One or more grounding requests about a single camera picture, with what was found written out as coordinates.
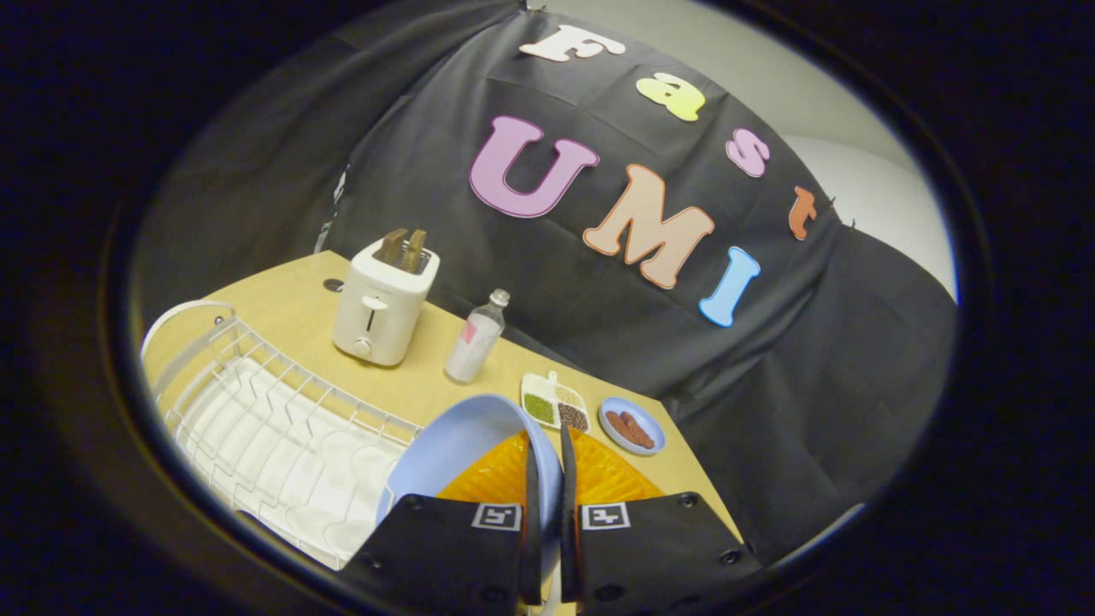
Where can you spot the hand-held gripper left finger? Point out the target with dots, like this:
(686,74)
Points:
(532,522)

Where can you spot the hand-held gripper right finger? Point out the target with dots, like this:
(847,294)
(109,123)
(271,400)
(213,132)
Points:
(568,513)

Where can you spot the light blue plate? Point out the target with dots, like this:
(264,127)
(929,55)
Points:
(453,453)

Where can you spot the small blue dish with sausages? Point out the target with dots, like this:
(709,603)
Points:
(631,425)

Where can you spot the white divided seed tray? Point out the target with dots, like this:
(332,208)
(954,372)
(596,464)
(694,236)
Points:
(554,402)

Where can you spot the clear bottle with pink label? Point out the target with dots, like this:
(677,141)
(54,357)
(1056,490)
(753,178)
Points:
(476,340)

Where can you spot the white toaster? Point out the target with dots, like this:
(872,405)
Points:
(381,312)

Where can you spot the black backdrop cloth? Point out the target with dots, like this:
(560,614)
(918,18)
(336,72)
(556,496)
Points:
(599,239)

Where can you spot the brown toast slice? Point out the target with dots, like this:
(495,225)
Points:
(393,245)
(415,250)

